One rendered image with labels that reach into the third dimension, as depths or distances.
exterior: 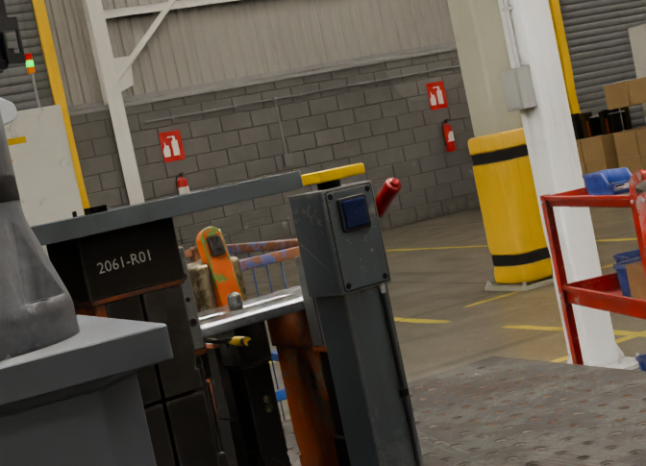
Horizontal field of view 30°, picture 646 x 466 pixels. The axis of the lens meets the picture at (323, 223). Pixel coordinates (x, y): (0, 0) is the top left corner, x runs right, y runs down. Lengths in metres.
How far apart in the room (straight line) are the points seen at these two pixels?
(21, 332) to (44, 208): 8.74
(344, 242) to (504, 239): 7.32
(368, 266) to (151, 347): 0.63
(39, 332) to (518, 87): 4.68
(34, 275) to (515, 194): 7.80
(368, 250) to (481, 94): 7.31
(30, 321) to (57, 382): 0.05
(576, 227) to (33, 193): 5.11
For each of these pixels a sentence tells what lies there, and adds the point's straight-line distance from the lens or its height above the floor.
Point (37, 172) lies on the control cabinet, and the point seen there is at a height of 1.52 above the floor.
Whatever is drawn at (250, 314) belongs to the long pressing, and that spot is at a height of 1.00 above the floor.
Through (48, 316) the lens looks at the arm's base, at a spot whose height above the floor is 1.12.
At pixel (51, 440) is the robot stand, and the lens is 0.68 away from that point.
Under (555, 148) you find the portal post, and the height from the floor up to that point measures 1.01.
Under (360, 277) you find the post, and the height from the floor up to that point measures 1.04.
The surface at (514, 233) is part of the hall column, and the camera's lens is 8.48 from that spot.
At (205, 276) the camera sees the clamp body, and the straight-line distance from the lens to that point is 1.74.
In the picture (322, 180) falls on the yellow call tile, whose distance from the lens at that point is 1.26.
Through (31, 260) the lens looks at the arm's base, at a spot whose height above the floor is 1.15.
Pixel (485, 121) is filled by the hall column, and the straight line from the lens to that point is 8.58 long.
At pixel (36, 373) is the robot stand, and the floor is 1.09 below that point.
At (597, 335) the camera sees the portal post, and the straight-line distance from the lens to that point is 5.45.
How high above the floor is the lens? 1.17
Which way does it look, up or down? 3 degrees down
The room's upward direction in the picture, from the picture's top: 12 degrees counter-clockwise
